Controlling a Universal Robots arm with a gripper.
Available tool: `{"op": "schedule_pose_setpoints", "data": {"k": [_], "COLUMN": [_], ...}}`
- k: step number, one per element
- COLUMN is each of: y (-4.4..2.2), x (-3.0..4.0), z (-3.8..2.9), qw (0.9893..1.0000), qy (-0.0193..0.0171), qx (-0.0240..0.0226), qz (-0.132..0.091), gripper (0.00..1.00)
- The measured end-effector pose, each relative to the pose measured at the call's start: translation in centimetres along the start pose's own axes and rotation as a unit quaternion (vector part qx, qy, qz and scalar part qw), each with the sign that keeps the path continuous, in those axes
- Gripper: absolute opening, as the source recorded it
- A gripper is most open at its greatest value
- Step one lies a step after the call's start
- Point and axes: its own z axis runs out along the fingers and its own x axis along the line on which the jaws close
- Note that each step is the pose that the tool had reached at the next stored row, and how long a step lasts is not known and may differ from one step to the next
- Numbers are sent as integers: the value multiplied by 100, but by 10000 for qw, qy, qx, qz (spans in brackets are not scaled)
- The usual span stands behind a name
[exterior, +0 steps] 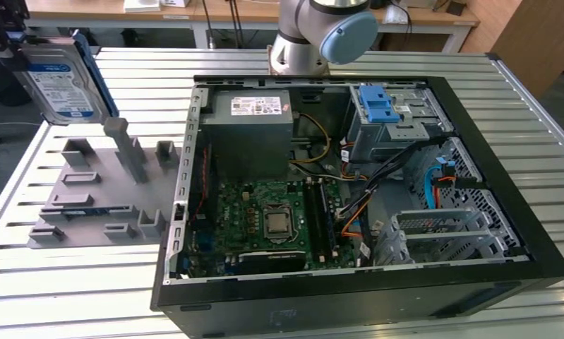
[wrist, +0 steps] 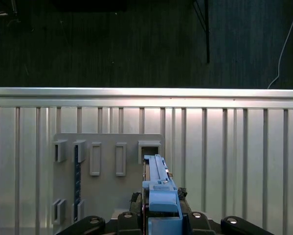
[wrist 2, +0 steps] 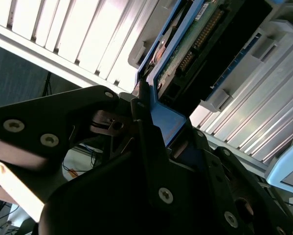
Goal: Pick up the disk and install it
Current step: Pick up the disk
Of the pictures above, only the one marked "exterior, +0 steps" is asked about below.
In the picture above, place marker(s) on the hard disk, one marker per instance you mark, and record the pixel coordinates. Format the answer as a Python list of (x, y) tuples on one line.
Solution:
[(60, 88)]

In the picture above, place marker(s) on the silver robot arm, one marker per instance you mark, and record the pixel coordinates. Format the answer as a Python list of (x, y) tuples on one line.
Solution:
[(300, 21)]

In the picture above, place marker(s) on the wooden desk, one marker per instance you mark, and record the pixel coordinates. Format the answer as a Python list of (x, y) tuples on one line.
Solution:
[(97, 16)]

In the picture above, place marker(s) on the white labelled box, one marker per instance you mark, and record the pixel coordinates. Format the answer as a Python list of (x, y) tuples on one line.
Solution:
[(173, 3)]

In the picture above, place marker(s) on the grey parts rack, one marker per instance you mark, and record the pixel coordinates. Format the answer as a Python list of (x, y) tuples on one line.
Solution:
[(103, 166)]

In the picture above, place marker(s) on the RAM stick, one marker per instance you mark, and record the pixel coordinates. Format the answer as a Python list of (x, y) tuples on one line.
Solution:
[(327, 219), (84, 212)]

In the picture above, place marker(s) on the grey power supply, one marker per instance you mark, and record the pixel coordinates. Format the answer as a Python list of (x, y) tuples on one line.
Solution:
[(248, 148)]

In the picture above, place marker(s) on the green motherboard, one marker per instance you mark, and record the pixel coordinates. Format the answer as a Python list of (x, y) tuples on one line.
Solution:
[(244, 212)]

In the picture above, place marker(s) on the silver CPU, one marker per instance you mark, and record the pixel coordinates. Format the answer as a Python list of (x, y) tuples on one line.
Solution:
[(276, 223)]

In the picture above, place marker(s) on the CPU socket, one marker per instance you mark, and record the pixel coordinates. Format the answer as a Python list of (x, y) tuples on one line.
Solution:
[(295, 212)]

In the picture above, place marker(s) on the blue plastic drive latch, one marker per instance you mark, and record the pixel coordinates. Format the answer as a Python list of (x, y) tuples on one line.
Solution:
[(377, 106)]

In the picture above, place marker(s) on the white papers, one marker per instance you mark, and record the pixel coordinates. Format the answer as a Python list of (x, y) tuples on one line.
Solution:
[(396, 16)]

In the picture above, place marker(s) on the black graphics card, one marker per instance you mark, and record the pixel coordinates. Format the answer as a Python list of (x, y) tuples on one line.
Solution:
[(269, 263)]

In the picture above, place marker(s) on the grey metal drive cage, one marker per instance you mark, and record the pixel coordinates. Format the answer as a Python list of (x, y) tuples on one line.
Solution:
[(404, 132)]

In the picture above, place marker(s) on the small black desk item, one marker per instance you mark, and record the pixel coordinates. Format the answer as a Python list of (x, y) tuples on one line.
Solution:
[(456, 8)]

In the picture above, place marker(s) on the black PC case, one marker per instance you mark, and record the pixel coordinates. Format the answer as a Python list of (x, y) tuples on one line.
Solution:
[(309, 307)]

